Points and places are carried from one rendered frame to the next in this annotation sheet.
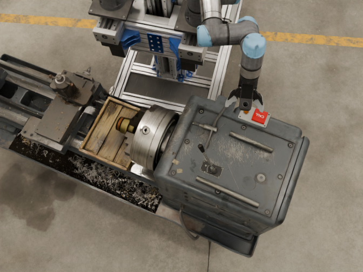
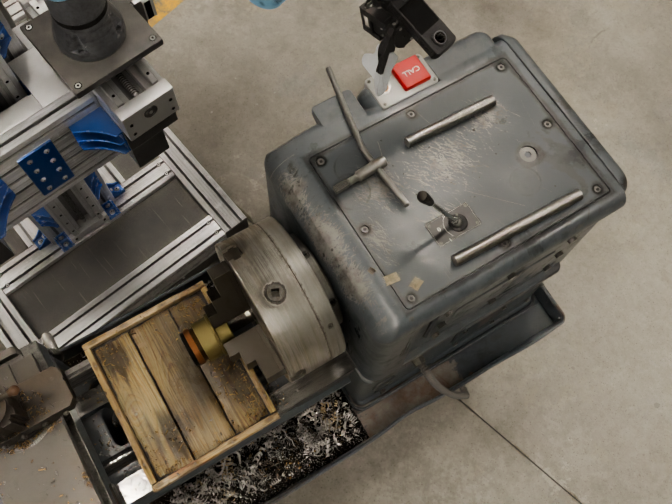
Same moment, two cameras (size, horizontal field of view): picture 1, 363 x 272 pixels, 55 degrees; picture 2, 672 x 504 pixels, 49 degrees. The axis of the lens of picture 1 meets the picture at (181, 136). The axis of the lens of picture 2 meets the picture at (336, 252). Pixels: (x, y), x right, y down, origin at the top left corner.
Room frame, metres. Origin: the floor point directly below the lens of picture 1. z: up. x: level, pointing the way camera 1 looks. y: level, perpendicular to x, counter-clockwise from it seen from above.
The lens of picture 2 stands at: (0.34, 0.46, 2.51)
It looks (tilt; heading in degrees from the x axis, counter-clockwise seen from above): 70 degrees down; 296
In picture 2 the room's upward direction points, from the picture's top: 5 degrees clockwise
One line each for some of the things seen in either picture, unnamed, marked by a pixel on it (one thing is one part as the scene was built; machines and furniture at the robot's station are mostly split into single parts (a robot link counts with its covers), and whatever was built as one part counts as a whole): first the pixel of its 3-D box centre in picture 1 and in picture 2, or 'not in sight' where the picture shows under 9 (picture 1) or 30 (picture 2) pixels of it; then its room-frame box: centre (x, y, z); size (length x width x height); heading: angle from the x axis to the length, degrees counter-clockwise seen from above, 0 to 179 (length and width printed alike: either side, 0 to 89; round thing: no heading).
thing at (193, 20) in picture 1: (198, 9); (84, 17); (1.28, -0.15, 1.21); 0.15 x 0.15 x 0.10
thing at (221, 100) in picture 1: (224, 106); (339, 116); (0.69, -0.21, 1.24); 0.09 x 0.08 x 0.03; 62
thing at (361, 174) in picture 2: (204, 126); (359, 175); (0.59, -0.11, 1.27); 0.12 x 0.02 x 0.02; 65
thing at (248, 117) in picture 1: (253, 117); (400, 87); (0.63, -0.34, 1.23); 0.13 x 0.08 x 0.05; 62
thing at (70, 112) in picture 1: (66, 106); (30, 449); (0.92, 0.63, 0.95); 0.43 x 0.17 x 0.05; 152
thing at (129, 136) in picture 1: (132, 146); (263, 358); (0.59, 0.25, 1.09); 0.12 x 0.11 x 0.05; 152
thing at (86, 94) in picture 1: (74, 94); (23, 412); (0.96, 0.58, 0.99); 0.20 x 0.10 x 0.05; 62
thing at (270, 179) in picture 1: (229, 164); (432, 206); (0.46, -0.22, 1.06); 0.59 x 0.48 x 0.39; 62
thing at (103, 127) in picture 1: (118, 133); (180, 382); (0.75, 0.36, 0.89); 0.36 x 0.30 x 0.04; 152
